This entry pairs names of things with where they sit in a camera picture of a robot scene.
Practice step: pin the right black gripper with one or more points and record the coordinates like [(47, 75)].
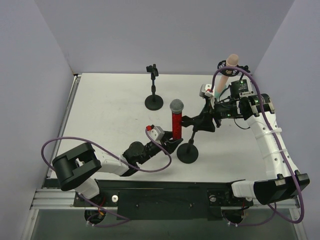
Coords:
[(208, 117)]

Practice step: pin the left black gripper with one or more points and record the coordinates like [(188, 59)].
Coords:
[(165, 143)]

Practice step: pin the black tripod shock-mount stand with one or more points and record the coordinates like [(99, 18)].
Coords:
[(234, 72)]

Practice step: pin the mint green microphone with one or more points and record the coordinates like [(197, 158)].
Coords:
[(218, 91)]

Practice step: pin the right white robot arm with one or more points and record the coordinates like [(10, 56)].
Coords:
[(284, 180)]

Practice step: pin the pink microphone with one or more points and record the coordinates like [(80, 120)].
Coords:
[(231, 61)]

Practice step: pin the black round-base rear stand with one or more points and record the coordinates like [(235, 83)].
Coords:
[(153, 102)]

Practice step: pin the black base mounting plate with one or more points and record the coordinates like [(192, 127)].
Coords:
[(159, 200)]

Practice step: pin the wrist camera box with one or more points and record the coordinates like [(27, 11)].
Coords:
[(207, 90), (155, 132)]

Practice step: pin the red glitter microphone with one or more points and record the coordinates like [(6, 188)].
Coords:
[(176, 106)]

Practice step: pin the black round-base clip stand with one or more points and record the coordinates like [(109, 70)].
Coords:
[(187, 153)]

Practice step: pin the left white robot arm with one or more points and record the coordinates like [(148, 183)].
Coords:
[(74, 168)]

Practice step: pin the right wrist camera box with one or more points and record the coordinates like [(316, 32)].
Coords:
[(207, 90)]

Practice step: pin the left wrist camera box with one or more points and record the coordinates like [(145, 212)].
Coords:
[(155, 132)]

